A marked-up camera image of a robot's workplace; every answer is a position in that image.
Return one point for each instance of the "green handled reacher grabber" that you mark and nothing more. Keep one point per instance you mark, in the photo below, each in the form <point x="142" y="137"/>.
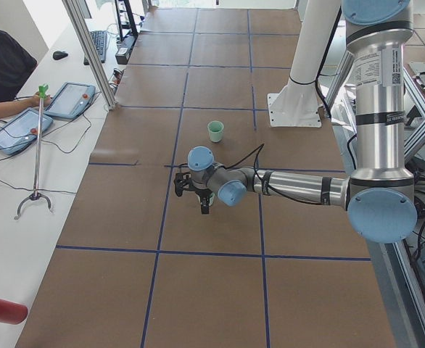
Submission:
<point x="36" y="195"/>

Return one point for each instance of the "black computer mouse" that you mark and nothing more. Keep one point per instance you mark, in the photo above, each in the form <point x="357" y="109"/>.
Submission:
<point x="58" y="55"/>

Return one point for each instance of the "near mint green cup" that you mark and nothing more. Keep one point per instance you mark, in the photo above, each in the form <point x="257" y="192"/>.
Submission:
<point x="215" y="130"/>

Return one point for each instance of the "person hand on grabber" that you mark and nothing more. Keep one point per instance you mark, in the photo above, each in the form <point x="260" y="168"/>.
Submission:
<point x="34" y="100"/>

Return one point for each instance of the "brown paper table cover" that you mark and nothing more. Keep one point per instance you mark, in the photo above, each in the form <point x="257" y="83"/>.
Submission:
<point x="174" y="238"/>

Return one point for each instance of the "aluminium frame post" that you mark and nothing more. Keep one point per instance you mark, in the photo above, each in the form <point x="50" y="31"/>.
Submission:
<point x="77" y="19"/>

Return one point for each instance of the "black keyboard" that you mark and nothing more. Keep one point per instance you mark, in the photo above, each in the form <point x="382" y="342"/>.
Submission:
<point x="99" y="38"/>

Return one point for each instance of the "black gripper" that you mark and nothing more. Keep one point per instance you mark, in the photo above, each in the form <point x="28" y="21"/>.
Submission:
<point x="203" y="197"/>

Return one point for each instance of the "blue teach pendant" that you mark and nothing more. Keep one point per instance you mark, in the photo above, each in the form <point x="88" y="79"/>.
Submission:
<point x="20" y="132"/>
<point x="71" y="100"/>

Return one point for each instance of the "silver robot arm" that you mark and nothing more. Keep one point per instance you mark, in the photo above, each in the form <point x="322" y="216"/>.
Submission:
<point x="378" y="194"/>

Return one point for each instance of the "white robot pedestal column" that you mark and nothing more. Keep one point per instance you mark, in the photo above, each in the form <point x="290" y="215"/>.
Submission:
<point x="296" y="104"/>

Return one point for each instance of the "far blue teach pendant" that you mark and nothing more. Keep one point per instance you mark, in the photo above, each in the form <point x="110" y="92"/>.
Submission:
<point x="71" y="100"/>

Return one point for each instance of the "red cylindrical bottle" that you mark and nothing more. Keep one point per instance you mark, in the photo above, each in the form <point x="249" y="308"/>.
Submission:
<point x="12" y="312"/>

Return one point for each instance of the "person in black shirt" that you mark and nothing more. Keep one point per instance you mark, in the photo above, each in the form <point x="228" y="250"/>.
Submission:
<point x="16" y="66"/>

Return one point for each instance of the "near blue teach pendant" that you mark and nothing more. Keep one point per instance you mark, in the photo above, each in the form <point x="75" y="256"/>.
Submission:
<point x="20" y="132"/>

